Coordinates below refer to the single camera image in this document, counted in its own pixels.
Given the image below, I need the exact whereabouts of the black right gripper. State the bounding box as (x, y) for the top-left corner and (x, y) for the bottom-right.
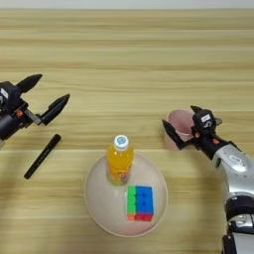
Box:
(162, 105), (233, 160)

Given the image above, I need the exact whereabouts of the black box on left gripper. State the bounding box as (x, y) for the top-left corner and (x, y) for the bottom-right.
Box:
(0, 80), (23, 115)

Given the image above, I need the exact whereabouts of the orange juice bottle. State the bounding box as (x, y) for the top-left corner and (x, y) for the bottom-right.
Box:
(106, 134), (135, 187)

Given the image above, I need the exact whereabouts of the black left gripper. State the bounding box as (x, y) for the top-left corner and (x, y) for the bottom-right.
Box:
(0, 73), (71, 142)

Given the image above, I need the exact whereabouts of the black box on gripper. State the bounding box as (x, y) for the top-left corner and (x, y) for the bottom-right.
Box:
(191, 108), (223, 135)
(0, 80), (23, 115)

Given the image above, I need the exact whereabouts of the black marker pen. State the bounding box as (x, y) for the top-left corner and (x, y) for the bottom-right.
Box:
(23, 133), (63, 181)

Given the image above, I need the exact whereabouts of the beige round plate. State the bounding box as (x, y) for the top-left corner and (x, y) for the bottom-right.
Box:
(83, 153), (169, 238)

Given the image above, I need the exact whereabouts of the colourful puzzle cube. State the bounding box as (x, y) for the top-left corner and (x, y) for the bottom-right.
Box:
(125, 185), (155, 222)

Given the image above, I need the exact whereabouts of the pink plastic cup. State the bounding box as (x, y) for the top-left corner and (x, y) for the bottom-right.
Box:
(163, 109), (199, 152)

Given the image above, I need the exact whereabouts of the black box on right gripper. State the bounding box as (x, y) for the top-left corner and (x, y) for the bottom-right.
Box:
(191, 108), (223, 135)

